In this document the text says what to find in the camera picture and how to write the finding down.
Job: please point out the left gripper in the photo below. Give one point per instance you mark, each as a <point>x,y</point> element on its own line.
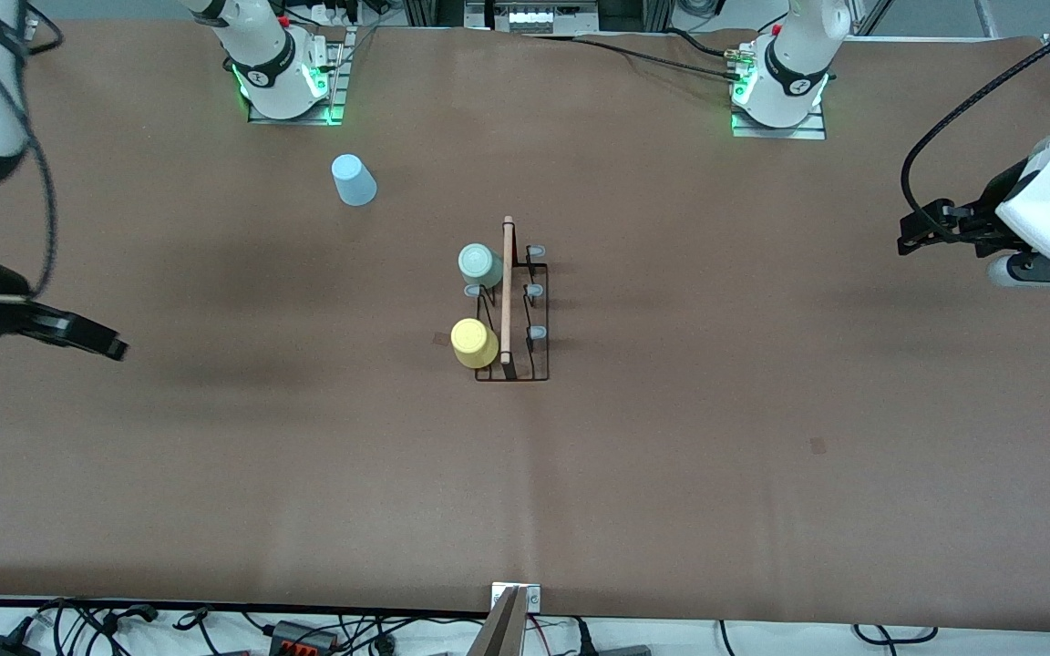
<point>978,224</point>

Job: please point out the yellow plastic cup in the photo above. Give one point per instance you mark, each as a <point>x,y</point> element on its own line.
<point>473,342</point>

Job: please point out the pale green plastic cup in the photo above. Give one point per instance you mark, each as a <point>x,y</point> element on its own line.
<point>479,264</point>

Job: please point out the light blue plastic cup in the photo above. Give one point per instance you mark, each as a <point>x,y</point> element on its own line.
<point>354,182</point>

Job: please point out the black power adapter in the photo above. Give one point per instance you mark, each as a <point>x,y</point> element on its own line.
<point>1,647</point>

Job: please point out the black and red connector block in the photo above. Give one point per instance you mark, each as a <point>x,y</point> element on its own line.
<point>302,636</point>

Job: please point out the white power strip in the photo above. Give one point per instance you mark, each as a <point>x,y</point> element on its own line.
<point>334,11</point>

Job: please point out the grey electronics box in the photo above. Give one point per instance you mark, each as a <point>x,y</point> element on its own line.
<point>534,18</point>

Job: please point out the black plug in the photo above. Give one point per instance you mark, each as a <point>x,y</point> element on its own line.
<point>584,638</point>

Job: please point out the aluminium left arm base plate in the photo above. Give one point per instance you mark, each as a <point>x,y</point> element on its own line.
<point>780,133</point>

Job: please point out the brown camera mount post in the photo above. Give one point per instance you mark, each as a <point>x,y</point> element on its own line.
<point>499,633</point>

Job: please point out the silver camera mount bracket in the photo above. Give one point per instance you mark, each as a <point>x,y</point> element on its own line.
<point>532,597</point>

